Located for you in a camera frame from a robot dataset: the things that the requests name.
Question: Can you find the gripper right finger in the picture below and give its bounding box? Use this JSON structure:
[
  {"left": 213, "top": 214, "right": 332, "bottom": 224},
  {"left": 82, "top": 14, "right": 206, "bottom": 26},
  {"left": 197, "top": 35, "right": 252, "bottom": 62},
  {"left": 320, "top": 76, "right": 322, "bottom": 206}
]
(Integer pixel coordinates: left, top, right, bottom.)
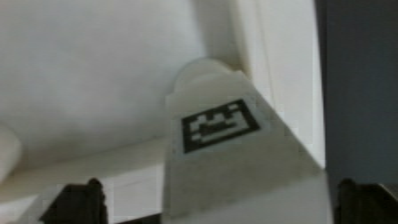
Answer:
[{"left": 336, "top": 179, "right": 398, "bottom": 224}]

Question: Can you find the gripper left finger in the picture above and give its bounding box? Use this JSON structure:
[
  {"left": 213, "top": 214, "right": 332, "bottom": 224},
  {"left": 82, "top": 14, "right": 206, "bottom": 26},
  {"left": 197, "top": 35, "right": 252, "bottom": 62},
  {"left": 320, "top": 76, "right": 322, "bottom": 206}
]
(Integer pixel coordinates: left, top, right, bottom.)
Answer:
[{"left": 39, "top": 178, "right": 108, "bottom": 224}]

